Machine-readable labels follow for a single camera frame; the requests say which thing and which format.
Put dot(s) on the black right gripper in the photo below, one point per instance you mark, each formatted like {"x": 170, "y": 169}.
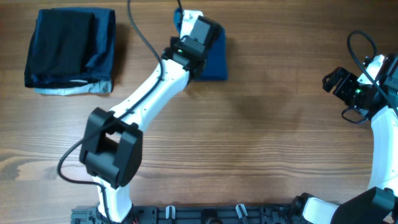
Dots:
{"x": 341, "y": 91}

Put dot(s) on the blue polo shirt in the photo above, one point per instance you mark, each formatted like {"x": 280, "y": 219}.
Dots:
{"x": 216, "y": 68}

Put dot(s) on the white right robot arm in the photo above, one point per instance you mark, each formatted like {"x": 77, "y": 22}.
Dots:
{"x": 380, "y": 199}

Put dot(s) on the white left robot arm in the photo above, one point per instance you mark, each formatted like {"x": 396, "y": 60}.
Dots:
{"x": 112, "y": 150}

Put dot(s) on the navy blue folded garment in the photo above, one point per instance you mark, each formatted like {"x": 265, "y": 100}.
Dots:
{"x": 100, "y": 54}

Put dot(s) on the white folded garment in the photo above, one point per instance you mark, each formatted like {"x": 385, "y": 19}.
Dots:
{"x": 74, "y": 87}

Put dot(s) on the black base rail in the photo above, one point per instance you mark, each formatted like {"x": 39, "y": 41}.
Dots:
{"x": 264, "y": 214}

